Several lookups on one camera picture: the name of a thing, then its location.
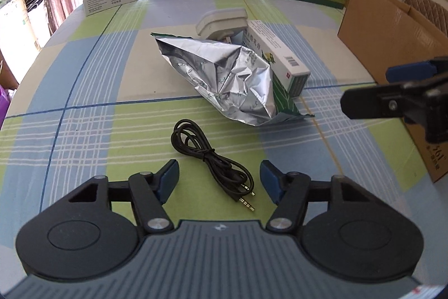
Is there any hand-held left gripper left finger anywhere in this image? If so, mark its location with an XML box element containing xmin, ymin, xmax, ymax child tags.
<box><xmin>68</xmin><ymin>159</ymin><xmax>181</xmax><ymax>234</ymax></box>

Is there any checked tablecloth desktop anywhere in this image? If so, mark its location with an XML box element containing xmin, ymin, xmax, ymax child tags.
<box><xmin>0</xmin><ymin>0</ymin><xmax>448</xmax><ymax>289</ymax></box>

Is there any long white ointment box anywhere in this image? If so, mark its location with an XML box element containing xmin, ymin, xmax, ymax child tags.
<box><xmin>241</xmin><ymin>20</ymin><xmax>311</xmax><ymax>100</ymax></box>

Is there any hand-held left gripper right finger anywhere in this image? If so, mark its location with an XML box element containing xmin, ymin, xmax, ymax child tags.
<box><xmin>259</xmin><ymin>159</ymin><xmax>374</xmax><ymax>234</ymax></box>

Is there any white paper bag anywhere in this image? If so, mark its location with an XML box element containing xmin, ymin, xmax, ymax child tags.
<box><xmin>26</xmin><ymin>0</ymin><xmax>60</xmax><ymax>36</ymax></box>

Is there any silver foil bag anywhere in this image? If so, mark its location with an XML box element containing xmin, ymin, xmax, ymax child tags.
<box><xmin>150</xmin><ymin>33</ymin><xmax>316</xmax><ymax>126</ymax></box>

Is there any brown quilted chair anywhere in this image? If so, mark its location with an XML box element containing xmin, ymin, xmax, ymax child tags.
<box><xmin>402</xmin><ymin>0</ymin><xmax>448</xmax><ymax>38</ymax></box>

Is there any black audio cable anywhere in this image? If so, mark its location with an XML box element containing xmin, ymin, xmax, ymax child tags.
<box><xmin>171</xmin><ymin>120</ymin><xmax>257</xmax><ymax>213</ymax></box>

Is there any white cardboard carton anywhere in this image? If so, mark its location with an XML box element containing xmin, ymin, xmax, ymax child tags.
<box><xmin>0</xmin><ymin>0</ymin><xmax>40</xmax><ymax>58</ymax></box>

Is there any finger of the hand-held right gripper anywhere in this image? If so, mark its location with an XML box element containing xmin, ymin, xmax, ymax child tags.
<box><xmin>385</xmin><ymin>60</ymin><xmax>438</xmax><ymax>84</ymax></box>
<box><xmin>340</xmin><ymin>77</ymin><xmax>427</xmax><ymax>121</ymax></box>

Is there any brown cardboard box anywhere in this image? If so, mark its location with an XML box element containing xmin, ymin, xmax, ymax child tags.
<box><xmin>337</xmin><ymin>0</ymin><xmax>448</xmax><ymax>183</ymax></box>

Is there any white plug adapter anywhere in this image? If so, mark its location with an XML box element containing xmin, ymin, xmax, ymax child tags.
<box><xmin>195</xmin><ymin>9</ymin><xmax>248</xmax><ymax>45</ymax></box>

